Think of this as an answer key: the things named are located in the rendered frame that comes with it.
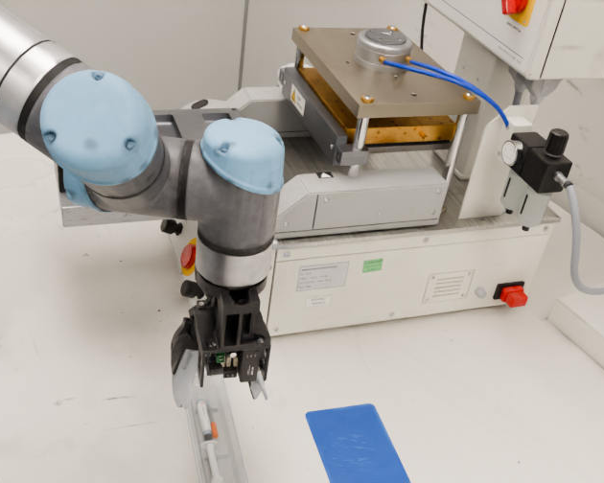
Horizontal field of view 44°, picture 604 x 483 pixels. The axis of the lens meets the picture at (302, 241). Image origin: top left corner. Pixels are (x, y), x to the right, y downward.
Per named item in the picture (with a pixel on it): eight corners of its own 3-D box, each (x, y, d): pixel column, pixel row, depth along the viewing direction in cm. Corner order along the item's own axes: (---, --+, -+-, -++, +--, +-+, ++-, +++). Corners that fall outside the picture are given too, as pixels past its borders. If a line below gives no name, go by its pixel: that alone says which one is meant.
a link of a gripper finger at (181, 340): (160, 372, 83) (191, 314, 79) (158, 362, 84) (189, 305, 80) (198, 379, 85) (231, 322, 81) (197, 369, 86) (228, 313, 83)
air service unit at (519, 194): (499, 190, 109) (530, 97, 101) (557, 248, 99) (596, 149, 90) (469, 193, 108) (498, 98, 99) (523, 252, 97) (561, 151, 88)
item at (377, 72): (420, 80, 128) (437, 4, 121) (517, 172, 105) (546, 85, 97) (286, 81, 120) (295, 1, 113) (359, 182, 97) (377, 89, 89)
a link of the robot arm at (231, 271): (192, 214, 75) (270, 211, 77) (190, 250, 78) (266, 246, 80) (203, 259, 69) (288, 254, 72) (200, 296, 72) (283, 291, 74)
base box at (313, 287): (430, 197, 150) (451, 120, 140) (534, 321, 122) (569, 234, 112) (162, 218, 132) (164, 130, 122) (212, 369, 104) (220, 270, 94)
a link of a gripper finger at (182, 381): (160, 434, 82) (193, 375, 78) (154, 394, 87) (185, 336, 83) (186, 437, 84) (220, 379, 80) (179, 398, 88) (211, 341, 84)
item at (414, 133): (392, 88, 123) (404, 33, 118) (455, 154, 107) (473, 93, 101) (293, 91, 118) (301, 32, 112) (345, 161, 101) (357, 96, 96)
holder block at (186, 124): (236, 122, 117) (237, 106, 116) (273, 189, 102) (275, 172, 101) (128, 126, 112) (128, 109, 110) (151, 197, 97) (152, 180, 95)
